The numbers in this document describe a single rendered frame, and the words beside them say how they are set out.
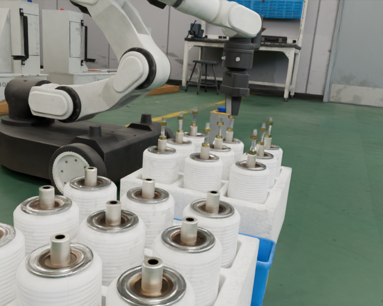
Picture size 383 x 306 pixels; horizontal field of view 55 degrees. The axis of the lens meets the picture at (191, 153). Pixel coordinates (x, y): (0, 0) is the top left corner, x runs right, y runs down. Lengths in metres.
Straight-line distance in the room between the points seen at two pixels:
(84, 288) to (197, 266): 0.14
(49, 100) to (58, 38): 2.16
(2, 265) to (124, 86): 0.88
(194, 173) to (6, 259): 0.51
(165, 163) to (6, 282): 0.51
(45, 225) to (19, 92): 1.10
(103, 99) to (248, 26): 0.61
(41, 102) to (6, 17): 1.76
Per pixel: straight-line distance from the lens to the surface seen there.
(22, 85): 1.64
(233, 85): 1.08
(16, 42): 3.20
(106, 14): 1.36
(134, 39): 1.32
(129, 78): 1.28
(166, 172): 0.93
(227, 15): 1.04
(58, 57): 3.63
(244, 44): 1.08
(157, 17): 6.77
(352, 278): 1.03
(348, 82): 5.95
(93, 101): 1.42
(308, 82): 5.98
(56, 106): 1.47
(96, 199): 0.67
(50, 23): 3.69
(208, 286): 0.52
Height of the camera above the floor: 0.49
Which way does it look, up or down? 15 degrees down
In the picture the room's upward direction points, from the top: 5 degrees clockwise
